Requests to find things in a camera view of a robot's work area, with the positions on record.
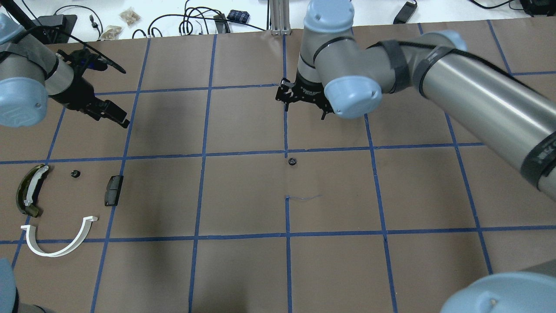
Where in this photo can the aluminium frame post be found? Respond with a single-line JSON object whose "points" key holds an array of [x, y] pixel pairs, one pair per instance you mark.
{"points": [[279, 17]]}

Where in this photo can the black brake pad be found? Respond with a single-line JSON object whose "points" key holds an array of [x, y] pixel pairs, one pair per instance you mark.
{"points": [[113, 191]]}

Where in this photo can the green brake shoe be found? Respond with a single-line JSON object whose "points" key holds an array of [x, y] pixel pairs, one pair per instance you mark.
{"points": [[28, 190]]}

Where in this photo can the bag of small parts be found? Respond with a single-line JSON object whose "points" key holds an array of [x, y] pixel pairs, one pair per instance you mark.
{"points": [[129, 16]]}

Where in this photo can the white plastic arc part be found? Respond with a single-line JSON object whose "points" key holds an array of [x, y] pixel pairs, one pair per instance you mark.
{"points": [[70, 245]]}

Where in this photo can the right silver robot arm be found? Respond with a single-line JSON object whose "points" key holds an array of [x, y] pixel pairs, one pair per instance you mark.
{"points": [[509, 117]]}

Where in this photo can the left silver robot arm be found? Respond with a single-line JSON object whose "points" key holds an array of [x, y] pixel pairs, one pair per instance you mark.
{"points": [[31, 74]]}

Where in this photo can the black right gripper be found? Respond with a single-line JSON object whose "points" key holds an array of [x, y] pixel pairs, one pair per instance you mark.
{"points": [[307, 91]]}

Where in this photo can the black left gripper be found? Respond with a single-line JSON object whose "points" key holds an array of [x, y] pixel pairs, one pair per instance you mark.
{"points": [[79, 92]]}

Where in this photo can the black power adapter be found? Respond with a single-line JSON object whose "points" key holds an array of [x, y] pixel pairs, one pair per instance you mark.
{"points": [[406, 12]]}

